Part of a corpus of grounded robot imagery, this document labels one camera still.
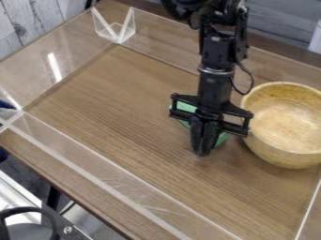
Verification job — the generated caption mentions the brown wooden bowl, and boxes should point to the brown wooden bowl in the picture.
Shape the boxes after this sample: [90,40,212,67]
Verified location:
[241,82,321,169]

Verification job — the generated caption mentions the black cable loop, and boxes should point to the black cable loop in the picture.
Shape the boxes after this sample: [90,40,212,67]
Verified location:
[0,205,59,240]

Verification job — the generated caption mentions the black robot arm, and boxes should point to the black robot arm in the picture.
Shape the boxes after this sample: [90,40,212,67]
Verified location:
[161,0,253,157]

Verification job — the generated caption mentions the blue object at edge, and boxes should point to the blue object at edge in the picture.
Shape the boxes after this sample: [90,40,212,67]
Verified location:
[0,99,16,110]

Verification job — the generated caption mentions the clear acrylic tray walls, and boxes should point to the clear acrylic tray walls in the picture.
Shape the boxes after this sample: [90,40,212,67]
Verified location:
[0,0,321,240]

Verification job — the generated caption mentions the black table leg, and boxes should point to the black table leg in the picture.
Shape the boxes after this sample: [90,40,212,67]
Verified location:
[47,187,62,210]

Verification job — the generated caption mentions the grey metal bracket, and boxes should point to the grey metal bracket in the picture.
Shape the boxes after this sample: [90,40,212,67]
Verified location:
[53,216,93,240]

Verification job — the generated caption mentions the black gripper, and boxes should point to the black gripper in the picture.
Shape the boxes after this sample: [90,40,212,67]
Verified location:
[170,67,253,156]

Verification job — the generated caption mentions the green rectangular block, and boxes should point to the green rectangular block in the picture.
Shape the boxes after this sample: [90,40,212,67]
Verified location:
[177,102,229,147]

